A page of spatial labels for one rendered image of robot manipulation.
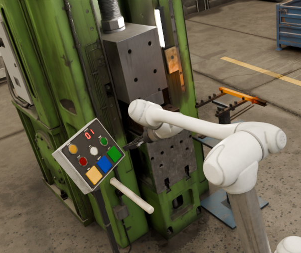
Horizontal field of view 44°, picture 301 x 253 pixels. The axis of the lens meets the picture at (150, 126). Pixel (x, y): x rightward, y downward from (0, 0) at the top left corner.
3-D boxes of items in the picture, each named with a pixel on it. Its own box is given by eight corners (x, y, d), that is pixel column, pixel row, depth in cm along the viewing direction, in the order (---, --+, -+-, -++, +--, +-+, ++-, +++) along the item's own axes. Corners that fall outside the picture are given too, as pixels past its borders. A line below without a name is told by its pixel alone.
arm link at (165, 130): (168, 125, 191) (149, 115, 184) (190, 113, 181) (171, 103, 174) (167, 143, 186) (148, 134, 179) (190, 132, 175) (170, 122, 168)
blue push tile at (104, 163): (112, 165, 207) (104, 155, 206) (105, 172, 202) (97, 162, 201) (110, 166, 208) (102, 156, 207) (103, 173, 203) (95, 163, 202)
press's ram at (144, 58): (177, 82, 246) (168, 22, 227) (130, 105, 228) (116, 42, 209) (141, 71, 277) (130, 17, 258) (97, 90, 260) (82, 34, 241)
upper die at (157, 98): (164, 103, 244) (161, 90, 240) (140, 115, 235) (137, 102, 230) (129, 89, 276) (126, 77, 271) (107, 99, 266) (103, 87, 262)
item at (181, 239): (224, 224, 285) (224, 223, 285) (167, 269, 259) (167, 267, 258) (190, 201, 315) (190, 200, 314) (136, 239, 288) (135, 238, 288)
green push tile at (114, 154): (122, 155, 215) (114, 145, 213) (115, 162, 209) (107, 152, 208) (120, 156, 216) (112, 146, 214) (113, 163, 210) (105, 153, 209)
